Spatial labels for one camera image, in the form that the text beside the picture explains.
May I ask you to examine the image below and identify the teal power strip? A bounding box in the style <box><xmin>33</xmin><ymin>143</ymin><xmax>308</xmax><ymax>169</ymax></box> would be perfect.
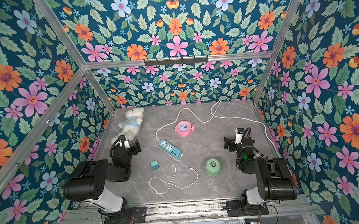
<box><xmin>158</xmin><ymin>140</ymin><xmax>182</xmax><ymax>160</ymax></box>

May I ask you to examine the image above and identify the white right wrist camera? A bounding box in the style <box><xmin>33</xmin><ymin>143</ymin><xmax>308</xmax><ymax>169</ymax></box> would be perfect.
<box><xmin>235</xmin><ymin>127</ymin><xmax>245</xmax><ymax>144</ymax></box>

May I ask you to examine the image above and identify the white power strip cord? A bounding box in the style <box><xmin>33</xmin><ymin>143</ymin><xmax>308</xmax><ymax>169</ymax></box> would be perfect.
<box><xmin>153</xmin><ymin>95</ymin><xmax>282</xmax><ymax>166</ymax></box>

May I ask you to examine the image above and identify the pink alarm clock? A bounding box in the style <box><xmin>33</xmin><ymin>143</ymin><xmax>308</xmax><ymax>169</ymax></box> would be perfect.
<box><xmin>175</xmin><ymin>121</ymin><xmax>195</xmax><ymax>137</ymax></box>

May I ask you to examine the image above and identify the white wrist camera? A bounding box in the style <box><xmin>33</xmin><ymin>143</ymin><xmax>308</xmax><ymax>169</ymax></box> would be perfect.
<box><xmin>235</xmin><ymin>127</ymin><xmax>245</xmax><ymax>144</ymax></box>
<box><xmin>119</xmin><ymin>139</ymin><xmax>130</xmax><ymax>149</ymax></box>

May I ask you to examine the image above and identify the teal USB wall charger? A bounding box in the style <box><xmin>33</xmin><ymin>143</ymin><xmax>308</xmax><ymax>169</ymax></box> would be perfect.
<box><xmin>150</xmin><ymin>160</ymin><xmax>160</xmax><ymax>171</ymax></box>

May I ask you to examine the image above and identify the white USB charging cable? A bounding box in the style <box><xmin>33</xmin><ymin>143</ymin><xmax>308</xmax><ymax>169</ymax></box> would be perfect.
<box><xmin>146</xmin><ymin>152</ymin><xmax>200</xmax><ymax>196</ymax></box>

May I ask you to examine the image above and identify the black wall hook rack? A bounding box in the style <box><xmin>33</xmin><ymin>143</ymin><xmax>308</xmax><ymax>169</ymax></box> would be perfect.
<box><xmin>144</xmin><ymin>56</ymin><xmax>209</xmax><ymax>66</ymax></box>

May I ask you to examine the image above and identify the plaid glasses case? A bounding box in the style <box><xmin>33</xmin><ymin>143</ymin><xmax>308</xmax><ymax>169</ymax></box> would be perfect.
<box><xmin>253</xmin><ymin>150</ymin><xmax>265</xmax><ymax>158</ymax></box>

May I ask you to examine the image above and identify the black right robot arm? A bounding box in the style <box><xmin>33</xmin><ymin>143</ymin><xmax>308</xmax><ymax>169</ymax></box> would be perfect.
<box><xmin>223</xmin><ymin>127</ymin><xmax>298</xmax><ymax>217</ymax></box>

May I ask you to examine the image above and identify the white plush teddy bear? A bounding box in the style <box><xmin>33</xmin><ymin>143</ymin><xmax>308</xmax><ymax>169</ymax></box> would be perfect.
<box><xmin>111</xmin><ymin>107</ymin><xmax>144</xmax><ymax>144</ymax></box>

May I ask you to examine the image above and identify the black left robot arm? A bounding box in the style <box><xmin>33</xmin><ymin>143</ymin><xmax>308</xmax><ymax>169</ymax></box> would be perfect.
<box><xmin>63</xmin><ymin>135</ymin><xmax>146</xmax><ymax>224</ymax></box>

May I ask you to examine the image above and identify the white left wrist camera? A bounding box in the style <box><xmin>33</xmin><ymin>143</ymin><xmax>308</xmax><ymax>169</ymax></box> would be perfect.
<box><xmin>119</xmin><ymin>139</ymin><xmax>130</xmax><ymax>149</ymax></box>

